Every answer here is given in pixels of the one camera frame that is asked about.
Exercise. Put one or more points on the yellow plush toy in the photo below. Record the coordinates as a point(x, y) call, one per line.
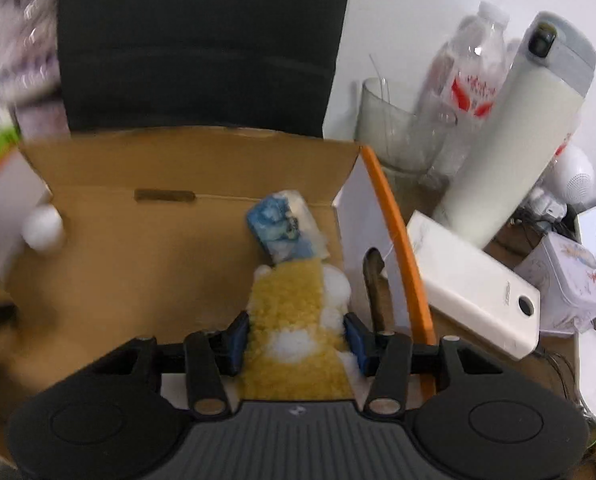
point(288, 300)

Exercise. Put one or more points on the white printed tin box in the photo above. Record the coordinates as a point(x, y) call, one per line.
point(563, 285)

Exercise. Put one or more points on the white power bank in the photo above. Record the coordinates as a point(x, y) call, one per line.
point(468, 285)

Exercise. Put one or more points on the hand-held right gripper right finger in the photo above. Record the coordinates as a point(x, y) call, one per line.
point(356, 347)

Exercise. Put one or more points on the cardboard box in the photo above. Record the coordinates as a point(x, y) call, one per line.
point(128, 260)

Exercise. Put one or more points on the wooden desktop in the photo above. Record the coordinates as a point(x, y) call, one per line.
point(553, 375)

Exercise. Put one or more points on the clear plastic water bottle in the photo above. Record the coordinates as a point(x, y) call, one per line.
point(473, 60)

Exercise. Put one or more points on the purple marbled vase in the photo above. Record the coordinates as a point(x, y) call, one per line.
point(33, 60)

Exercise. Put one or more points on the clear glass cup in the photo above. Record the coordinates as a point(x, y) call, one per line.
point(393, 135)

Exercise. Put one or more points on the blue tissue packet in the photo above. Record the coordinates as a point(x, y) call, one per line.
point(278, 225)

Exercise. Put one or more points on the black paper bag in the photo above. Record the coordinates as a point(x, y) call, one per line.
point(203, 35)

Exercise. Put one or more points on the white plug adapter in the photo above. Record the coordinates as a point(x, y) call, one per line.
point(545, 202)

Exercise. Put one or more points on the white round speaker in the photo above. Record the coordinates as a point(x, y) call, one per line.
point(573, 172)

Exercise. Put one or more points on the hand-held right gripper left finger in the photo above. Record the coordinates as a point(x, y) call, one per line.
point(235, 347)

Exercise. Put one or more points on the white ball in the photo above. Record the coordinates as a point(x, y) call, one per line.
point(42, 227)

